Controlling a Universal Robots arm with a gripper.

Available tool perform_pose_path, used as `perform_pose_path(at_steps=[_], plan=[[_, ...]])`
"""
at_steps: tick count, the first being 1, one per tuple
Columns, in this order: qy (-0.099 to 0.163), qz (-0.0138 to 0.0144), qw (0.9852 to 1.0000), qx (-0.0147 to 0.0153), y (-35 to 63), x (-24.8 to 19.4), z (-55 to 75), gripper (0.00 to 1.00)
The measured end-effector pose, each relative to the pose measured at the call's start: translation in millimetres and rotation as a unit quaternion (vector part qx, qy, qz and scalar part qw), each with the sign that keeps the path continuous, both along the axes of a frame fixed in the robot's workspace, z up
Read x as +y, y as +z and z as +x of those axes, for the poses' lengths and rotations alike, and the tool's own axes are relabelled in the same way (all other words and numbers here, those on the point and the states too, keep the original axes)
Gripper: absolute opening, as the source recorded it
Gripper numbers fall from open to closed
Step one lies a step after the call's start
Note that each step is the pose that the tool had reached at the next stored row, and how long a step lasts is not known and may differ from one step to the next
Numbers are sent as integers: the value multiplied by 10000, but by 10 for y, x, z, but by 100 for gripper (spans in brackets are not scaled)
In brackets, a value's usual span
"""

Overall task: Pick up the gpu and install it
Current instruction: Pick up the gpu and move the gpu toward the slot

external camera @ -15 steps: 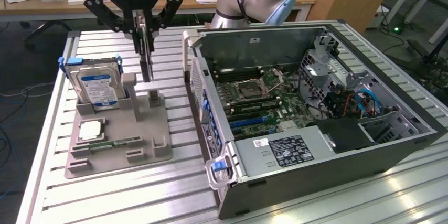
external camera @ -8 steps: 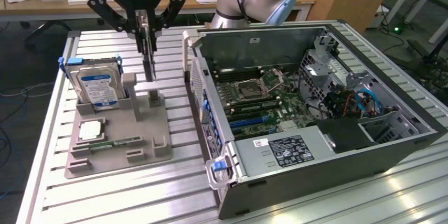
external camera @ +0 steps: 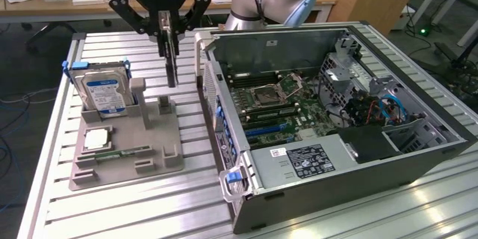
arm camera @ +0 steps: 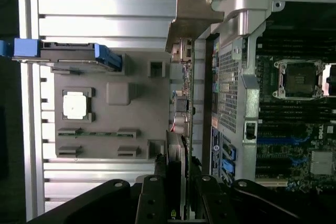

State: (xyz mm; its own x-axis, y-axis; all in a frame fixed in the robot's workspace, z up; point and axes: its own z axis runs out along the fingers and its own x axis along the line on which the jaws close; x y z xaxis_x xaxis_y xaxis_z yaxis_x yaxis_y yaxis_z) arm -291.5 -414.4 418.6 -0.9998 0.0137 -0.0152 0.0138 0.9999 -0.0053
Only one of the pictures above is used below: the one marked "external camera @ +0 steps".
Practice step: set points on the black office chair base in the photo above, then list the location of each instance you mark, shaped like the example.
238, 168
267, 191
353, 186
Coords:
48, 30

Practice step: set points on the CPU socket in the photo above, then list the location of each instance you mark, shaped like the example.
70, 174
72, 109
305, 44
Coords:
267, 96

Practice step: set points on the open metal socket cover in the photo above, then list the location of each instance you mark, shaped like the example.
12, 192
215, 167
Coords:
291, 85

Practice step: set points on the blue card retention latch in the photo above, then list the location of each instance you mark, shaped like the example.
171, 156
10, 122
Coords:
223, 125

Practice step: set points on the perforated metal disk bay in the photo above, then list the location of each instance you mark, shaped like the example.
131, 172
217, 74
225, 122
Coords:
344, 65

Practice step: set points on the silver CPU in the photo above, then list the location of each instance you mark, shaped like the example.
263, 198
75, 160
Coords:
97, 139

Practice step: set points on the grey parts rack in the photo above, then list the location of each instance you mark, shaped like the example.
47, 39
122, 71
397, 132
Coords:
150, 144

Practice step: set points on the blue expansion slot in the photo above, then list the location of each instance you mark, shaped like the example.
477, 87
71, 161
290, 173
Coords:
261, 130

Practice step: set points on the green motherboard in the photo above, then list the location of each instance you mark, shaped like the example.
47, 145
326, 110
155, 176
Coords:
310, 116

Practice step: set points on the green RAM stick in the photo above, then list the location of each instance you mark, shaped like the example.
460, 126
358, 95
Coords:
115, 153

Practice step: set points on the silver chipset heatsink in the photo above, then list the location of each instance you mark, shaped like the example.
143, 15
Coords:
307, 134

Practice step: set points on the grey power supply unit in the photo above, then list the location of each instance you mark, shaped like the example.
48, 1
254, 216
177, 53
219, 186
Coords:
310, 160

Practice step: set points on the black plastic shroud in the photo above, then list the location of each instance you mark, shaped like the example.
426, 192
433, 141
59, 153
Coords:
370, 144

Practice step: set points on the black stand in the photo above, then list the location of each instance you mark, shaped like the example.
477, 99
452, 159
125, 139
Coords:
453, 54

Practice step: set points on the open black PC case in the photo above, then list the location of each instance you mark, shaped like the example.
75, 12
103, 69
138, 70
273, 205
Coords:
336, 194

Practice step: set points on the hard disk in blue frame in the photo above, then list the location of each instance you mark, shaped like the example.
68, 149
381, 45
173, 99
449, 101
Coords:
103, 93

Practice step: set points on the white table frame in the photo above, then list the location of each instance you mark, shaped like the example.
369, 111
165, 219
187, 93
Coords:
465, 36

